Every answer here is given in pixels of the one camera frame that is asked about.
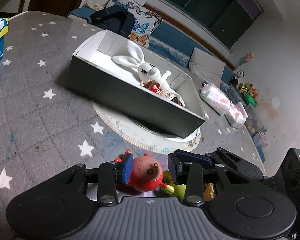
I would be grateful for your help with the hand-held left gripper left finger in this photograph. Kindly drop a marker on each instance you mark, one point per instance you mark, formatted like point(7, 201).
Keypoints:
point(127, 168)

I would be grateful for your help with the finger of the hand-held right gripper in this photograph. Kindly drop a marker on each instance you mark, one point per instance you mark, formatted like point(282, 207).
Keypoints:
point(195, 159)
point(240, 170)

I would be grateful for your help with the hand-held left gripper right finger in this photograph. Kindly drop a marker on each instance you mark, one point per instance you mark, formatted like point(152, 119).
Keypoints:
point(173, 169)

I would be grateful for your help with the red round toy figure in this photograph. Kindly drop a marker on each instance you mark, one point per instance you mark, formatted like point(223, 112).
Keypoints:
point(145, 171)

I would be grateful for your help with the green round toy figure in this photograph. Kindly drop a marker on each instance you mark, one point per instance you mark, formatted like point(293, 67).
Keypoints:
point(177, 191)

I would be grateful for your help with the grey cardboard box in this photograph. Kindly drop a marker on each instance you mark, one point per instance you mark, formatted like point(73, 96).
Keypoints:
point(130, 100)

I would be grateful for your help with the round white mat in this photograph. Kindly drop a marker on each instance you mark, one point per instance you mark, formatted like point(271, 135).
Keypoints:
point(140, 137)

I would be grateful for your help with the clear plastic storage box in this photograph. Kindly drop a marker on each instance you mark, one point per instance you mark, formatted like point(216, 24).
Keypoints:
point(261, 137)

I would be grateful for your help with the pink tissue pack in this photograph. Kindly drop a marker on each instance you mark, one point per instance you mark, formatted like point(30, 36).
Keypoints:
point(215, 97)
point(237, 115)

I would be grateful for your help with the green plastic toy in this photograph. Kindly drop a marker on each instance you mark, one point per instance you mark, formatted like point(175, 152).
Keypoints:
point(251, 100)

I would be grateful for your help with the red-dressed doll figure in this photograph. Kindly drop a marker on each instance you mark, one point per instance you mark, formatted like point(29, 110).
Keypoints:
point(162, 91)

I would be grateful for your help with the orange plush toy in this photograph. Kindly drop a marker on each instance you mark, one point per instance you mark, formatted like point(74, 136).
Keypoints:
point(254, 93)

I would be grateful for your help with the yellow plush toy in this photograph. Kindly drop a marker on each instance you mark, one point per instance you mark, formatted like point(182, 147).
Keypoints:
point(246, 87)

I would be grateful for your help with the panda plush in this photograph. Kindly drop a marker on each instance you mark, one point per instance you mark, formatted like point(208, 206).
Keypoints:
point(238, 76)

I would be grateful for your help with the grey pillow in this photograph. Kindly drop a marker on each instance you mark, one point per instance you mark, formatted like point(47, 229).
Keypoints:
point(206, 65)

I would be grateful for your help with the white rabbit plush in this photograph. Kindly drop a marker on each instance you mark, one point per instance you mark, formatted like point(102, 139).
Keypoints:
point(145, 71)

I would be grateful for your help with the grey star tablecloth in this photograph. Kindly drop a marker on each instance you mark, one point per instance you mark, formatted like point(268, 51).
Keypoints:
point(40, 105)

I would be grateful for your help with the blue sofa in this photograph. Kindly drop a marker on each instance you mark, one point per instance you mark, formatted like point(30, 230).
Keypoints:
point(170, 37)

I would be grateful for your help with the butterfly print pillow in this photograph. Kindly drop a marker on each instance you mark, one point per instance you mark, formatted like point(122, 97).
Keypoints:
point(142, 22)

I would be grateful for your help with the dark blue backpack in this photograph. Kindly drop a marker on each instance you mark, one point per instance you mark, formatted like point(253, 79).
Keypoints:
point(112, 20)

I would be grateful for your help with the dark window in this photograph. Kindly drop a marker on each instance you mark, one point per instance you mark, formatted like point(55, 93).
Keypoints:
point(205, 2)

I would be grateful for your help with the cream patterned cushion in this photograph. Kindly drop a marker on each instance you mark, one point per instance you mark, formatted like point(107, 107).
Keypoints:
point(93, 4)

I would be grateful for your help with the flower wall decoration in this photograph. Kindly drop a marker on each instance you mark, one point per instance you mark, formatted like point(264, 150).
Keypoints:
point(249, 56)

